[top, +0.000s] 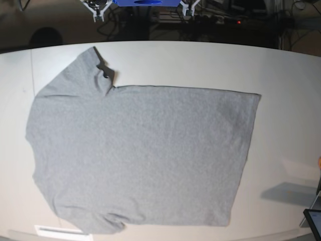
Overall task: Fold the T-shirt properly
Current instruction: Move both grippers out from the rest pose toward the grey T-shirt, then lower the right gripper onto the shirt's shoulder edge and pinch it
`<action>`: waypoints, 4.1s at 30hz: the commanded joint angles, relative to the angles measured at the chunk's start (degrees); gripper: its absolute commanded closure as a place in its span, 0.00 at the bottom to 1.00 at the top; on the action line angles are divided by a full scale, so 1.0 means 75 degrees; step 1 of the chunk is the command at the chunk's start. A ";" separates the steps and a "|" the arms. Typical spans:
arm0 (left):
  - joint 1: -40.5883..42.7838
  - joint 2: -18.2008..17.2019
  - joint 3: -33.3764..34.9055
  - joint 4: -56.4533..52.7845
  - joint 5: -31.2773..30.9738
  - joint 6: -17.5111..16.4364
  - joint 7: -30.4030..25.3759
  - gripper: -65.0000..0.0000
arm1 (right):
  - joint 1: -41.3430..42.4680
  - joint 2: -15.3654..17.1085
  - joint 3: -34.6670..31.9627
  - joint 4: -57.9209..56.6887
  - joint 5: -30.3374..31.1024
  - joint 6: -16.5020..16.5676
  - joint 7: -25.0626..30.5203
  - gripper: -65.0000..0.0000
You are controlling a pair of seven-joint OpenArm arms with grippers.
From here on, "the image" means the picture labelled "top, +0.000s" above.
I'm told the white label strip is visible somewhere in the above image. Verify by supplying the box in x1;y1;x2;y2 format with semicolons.
34;225;89;235

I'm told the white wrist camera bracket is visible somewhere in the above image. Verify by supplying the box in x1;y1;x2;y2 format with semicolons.
180;0;201;17
80;0;113;22

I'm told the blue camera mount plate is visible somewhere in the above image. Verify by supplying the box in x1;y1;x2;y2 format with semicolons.
113;0;180;7

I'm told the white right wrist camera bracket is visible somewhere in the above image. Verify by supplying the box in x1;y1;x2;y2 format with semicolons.
80;0;113;22

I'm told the black power strip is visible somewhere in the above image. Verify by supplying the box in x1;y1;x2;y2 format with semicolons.
157;12;248;25

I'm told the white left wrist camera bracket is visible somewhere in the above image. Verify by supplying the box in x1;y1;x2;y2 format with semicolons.
180;0;201;17

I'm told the grey T-shirt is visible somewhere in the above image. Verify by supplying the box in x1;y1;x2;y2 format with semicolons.
26;48;260;234

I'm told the black tablet with stand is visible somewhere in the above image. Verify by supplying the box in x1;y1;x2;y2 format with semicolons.
299;180;320;241

